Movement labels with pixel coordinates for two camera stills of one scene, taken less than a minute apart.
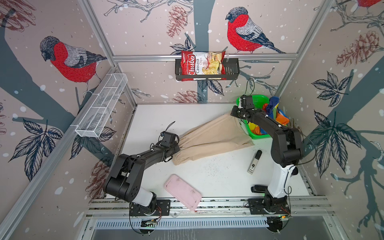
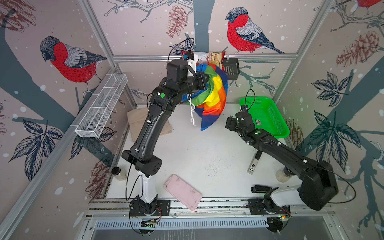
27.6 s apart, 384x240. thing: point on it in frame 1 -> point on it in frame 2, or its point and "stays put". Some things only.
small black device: x=259 y=188 stays put
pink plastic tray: x=183 y=191 stays put
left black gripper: x=177 y=148 -> x=201 y=81
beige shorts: x=224 y=133 -> x=137 y=119
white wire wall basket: x=93 y=122 stays put
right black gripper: x=233 y=113 -> x=232 y=122
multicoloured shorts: x=271 y=110 -> x=208 y=103
